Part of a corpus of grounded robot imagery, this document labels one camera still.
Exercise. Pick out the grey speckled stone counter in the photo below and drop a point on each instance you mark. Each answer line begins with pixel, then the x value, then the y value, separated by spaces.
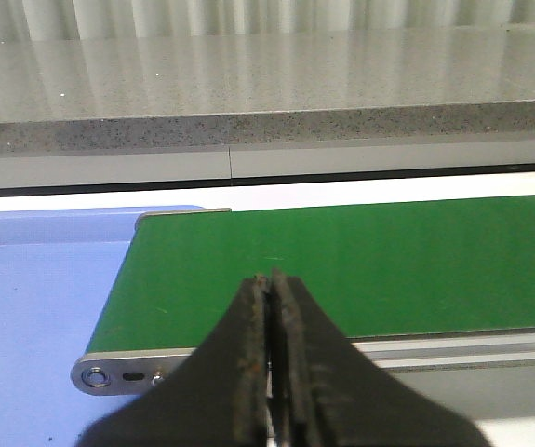
pixel 131 95

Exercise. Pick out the silver conveyor frame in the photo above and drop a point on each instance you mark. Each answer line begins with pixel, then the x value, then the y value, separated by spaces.
pixel 123 372

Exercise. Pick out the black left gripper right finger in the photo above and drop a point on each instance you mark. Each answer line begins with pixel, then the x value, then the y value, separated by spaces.
pixel 328 393

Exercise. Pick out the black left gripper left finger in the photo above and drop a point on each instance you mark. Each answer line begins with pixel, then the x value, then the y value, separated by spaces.
pixel 217 397

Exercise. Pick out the green conveyor belt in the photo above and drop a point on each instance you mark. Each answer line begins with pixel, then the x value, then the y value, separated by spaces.
pixel 341 265

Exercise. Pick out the white pleated curtain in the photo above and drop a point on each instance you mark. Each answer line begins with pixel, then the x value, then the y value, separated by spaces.
pixel 39 21

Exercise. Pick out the blue plastic tray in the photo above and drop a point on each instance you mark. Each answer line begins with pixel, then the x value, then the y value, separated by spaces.
pixel 56 270

